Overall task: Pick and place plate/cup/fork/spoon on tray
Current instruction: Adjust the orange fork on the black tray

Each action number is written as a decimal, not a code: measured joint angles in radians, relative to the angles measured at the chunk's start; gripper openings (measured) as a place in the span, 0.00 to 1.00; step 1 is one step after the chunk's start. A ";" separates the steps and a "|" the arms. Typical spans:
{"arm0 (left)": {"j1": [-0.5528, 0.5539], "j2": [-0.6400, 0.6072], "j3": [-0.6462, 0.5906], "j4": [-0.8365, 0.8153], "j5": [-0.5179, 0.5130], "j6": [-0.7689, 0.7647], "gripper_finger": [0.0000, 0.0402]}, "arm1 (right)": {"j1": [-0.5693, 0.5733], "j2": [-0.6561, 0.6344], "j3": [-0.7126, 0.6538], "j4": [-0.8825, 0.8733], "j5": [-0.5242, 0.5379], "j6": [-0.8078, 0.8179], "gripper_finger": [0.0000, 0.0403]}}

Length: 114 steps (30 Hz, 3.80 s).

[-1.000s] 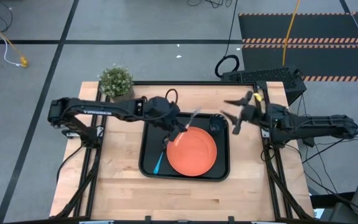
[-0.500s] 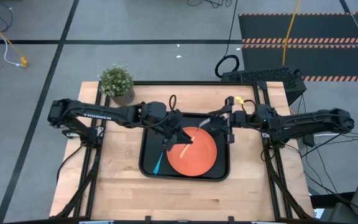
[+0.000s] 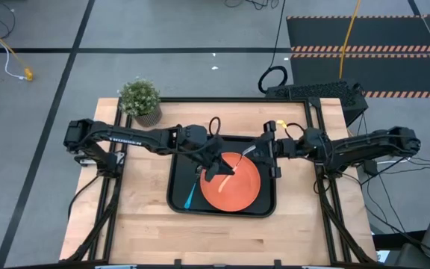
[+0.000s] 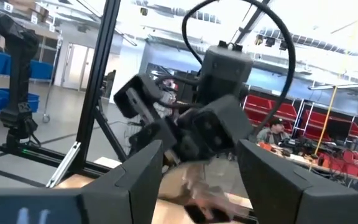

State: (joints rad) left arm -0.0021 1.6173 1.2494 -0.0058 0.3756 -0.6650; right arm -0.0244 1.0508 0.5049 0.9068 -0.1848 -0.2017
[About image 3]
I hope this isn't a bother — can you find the small potted green plant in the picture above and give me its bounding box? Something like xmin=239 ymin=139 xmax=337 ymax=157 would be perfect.
xmin=118 ymin=77 xmax=163 ymax=129

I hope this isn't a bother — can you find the left gripper black cable loop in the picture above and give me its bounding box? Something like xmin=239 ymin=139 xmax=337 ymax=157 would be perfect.
xmin=208 ymin=116 xmax=222 ymax=137

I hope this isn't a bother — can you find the black serving tray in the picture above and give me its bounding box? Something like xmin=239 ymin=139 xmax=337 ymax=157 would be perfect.
xmin=166 ymin=134 xmax=278 ymax=219

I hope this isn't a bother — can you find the black hanging cable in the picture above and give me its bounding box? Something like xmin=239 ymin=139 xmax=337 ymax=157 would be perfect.
xmin=258 ymin=0 xmax=289 ymax=95

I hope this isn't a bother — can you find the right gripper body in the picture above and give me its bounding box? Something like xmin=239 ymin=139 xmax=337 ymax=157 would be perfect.
xmin=263 ymin=120 xmax=300 ymax=179

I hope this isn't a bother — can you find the yellow hanging cable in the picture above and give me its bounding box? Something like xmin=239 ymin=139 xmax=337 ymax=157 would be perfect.
xmin=340 ymin=0 xmax=362 ymax=80

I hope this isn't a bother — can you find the yellow floor cable with plug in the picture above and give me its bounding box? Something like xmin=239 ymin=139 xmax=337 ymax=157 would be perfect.
xmin=0 ymin=14 xmax=34 ymax=82

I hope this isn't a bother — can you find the right gripper black cable loop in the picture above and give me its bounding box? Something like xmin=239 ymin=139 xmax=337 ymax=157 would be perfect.
xmin=284 ymin=122 xmax=306 ymax=140

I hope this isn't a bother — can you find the blue handled metal spoon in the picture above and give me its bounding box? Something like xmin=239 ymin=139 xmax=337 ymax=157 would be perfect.
xmin=184 ymin=166 xmax=204 ymax=210

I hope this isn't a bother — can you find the orange plate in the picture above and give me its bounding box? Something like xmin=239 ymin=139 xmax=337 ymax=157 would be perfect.
xmin=199 ymin=152 xmax=262 ymax=213

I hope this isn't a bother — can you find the black aluminium table frame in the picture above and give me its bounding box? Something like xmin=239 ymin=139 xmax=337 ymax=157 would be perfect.
xmin=65 ymin=96 xmax=379 ymax=269

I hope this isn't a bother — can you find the silver spoon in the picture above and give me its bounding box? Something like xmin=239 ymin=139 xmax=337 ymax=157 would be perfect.
xmin=217 ymin=144 xmax=257 ymax=194

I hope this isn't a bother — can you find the white floor cable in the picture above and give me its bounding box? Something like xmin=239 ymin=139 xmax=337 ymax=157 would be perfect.
xmin=0 ymin=7 xmax=28 ymax=81

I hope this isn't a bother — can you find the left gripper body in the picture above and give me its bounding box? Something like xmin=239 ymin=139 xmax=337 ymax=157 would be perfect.
xmin=179 ymin=125 xmax=225 ymax=170

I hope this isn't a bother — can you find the black hazard striped floor mat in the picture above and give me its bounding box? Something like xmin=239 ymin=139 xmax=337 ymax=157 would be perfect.
xmin=285 ymin=13 xmax=430 ymax=100

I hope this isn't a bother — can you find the black power adapter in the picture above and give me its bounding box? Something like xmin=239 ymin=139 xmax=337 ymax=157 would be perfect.
xmin=362 ymin=159 xmax=379 ymax=177

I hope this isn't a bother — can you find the gripper black cable loop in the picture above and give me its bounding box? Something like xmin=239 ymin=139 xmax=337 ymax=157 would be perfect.
xmin=208 ymin=116 xmax=222 ymax=137
xmin=284 ymin=122 xmax=306 ymax=140

